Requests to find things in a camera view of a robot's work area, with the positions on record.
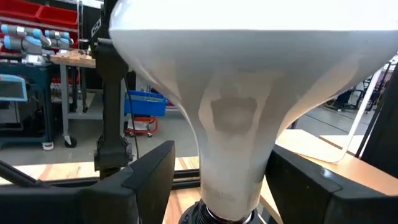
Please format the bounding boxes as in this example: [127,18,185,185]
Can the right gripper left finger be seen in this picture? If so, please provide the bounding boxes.
[0,139,177,224]

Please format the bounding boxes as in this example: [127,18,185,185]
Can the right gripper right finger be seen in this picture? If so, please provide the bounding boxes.
[266,144,398,224]

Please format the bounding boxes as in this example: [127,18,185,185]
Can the white reflector lightbulb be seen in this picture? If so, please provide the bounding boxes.
[108,0,398,222]

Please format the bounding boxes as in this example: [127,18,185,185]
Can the orange wooden desk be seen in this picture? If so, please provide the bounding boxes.
[275,129,398,197]

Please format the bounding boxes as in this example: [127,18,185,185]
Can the red dolly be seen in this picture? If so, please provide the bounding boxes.
[124,116,159,138]

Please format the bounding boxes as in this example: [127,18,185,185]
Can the blue plastic crate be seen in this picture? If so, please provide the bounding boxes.
[124,90,169,118]

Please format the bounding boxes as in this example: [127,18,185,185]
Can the black partition panel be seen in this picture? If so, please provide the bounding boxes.
[356,62,398,180]

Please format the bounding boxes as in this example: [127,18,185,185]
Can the blue cabinet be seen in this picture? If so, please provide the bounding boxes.
[0,60,55,150]

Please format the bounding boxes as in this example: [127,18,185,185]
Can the wooden workbench grey legs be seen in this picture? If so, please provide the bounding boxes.
[49,49,105,149]

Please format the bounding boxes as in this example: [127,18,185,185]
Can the red storage bin rack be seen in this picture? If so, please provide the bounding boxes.
[0,0,78,52]

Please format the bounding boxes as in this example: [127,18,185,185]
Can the black aluminium frame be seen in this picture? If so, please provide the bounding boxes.
[0,158,201,190]

